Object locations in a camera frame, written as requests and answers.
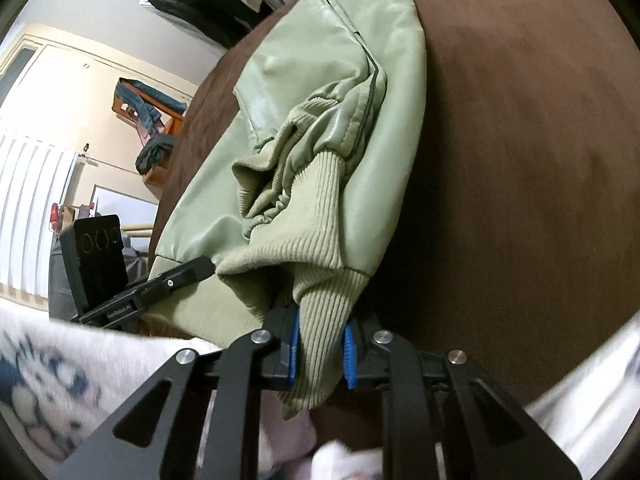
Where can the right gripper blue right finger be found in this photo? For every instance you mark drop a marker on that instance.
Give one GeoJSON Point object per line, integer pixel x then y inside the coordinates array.
{"type": "Point", "coordinates": [350, 356]}

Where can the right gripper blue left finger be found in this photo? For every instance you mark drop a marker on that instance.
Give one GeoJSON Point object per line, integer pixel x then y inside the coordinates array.
{"type": "Point", "coordinates": [294, 354]}

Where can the light green leather jacket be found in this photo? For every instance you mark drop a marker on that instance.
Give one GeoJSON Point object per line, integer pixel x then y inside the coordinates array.
{"type": "Point", "coordinates": [300, 197]}

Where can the white patterned fleece blanket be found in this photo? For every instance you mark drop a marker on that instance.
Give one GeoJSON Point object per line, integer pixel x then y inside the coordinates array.
{"type": "Point", "coordinates": [84, 403]}

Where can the dark green garment on chair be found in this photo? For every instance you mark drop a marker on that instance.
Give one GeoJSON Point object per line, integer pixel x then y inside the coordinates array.
{"type": "Point", "coordinates": [154, 152]}

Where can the orange wooden chair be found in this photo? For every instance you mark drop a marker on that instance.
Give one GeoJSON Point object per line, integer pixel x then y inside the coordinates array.
{"type": "Point", "coordinates": [158, 174]}

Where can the brown bed blanket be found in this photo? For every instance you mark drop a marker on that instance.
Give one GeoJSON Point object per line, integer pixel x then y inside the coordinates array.
{"type": "Point", "coordinates": [518, 238]}

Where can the blue jeans on chair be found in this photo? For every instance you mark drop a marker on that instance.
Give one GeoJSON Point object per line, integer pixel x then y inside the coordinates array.
{"type": "Point", "coordinates": [145, 105]}

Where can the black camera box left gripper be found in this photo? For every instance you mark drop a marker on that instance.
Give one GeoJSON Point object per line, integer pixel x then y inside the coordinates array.
{"type": "Point", "coordinates": [93, 260]}

